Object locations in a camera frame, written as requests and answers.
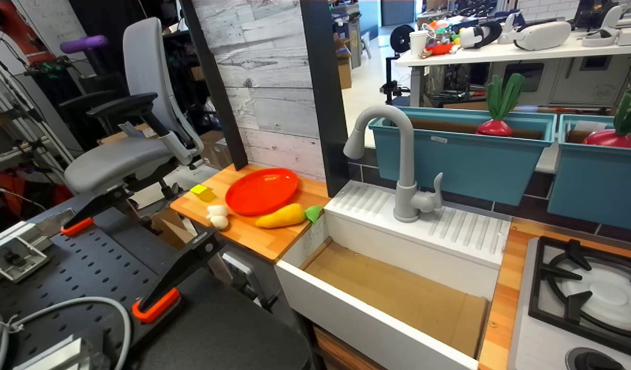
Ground silver metal bracket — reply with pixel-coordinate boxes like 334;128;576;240
0;222;52;284

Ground black stove burner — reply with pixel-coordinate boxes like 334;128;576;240
529;236;631;360

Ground orange plate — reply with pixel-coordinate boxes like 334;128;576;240
225;168;300;217

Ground black stove knob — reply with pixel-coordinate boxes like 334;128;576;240
566;347;627;370

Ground white toy garlic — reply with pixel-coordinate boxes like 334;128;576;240
206;205;230;230

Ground white sink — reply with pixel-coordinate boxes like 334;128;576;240
275;181;512;370

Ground teal planter box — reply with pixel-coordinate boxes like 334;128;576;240
369;106;557;207
547;114;631;233

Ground stack of cardboard boxes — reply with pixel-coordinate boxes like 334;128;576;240
333;33;353;91

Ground black spool on stand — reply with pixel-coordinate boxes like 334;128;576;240
380;24;415;106

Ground white black headset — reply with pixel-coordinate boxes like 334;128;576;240
459;21;503;50

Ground grey tap lever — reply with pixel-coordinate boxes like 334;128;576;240
416;173;444;213

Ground white power outlet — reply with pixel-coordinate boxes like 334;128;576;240
221;251;266;302

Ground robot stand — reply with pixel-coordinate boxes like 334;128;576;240
0;194;312;370

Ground grey office chair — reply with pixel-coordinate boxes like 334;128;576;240
59;17;205;207

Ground red toy radish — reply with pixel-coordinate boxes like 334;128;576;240
476;73;526;137
582;92;631;150

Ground black clamp orange pads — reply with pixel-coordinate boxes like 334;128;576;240
61;186;137;237
131;228;226;324

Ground yellow toy vegetable green leaf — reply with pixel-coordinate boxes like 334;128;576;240
255;203;324;229

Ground heap of colourful toys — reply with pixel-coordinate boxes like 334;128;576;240
422;20;463;58

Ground yellow block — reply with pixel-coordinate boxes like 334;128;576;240
190;184;217;203

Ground white table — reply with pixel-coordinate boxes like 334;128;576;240
395;34;631;108

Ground grey cable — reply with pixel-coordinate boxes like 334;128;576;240
0;297;133;370

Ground white paper cup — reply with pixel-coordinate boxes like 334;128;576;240
409;30;429;58

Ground grey tap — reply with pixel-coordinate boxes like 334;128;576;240
344;105;444;224

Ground toy kitchen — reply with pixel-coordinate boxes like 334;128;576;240
170;0;631;370

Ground purple cylinder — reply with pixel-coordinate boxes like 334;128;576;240
60;35;110;54

